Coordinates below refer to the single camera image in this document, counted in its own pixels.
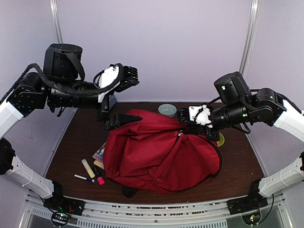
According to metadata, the red backpack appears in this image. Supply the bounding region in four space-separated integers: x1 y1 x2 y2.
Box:
103 109 223 194

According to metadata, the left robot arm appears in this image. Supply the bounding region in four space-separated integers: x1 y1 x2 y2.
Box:
0 44 141 211

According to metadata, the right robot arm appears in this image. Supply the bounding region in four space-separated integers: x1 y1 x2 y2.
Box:
179 71 304 210

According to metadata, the lime green bowl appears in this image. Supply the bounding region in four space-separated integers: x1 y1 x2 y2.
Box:
217 133 225 147

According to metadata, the purple illustrated booklet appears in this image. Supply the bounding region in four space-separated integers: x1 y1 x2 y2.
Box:
92 143 106 163

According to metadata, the peach highlighter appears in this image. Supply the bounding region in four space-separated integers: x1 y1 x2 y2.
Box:
94 160 105 170

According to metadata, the light blue ceramic bowl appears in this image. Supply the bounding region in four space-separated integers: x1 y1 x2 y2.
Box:
158 104 177 117

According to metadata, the yellow highlighter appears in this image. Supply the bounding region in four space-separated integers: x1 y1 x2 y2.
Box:
81 159 95 179

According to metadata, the pink highlighter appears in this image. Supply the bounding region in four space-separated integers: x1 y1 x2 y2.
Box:
92 166 105 186

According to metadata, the white blue pen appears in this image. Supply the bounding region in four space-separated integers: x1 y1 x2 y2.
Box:
74 174 95 183

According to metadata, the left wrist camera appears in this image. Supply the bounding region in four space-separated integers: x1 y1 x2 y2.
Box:
93 63 139 103

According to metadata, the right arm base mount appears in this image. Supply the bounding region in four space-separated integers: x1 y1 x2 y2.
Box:
227 196 268 215

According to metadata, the front aluminium rail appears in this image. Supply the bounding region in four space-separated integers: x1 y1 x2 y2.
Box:
23 194 285 228

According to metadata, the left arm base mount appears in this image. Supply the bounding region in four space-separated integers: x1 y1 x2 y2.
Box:
43 197 85 216

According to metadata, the left aluminium frame post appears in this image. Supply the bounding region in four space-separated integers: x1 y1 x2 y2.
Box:
49 0 63 44

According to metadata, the aluminium frame post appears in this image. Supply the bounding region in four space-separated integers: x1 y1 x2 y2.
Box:
49 0 63 44
239 0 260 76

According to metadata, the right aluminium frame post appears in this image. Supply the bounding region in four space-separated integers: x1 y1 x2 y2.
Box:
239 0 260 76

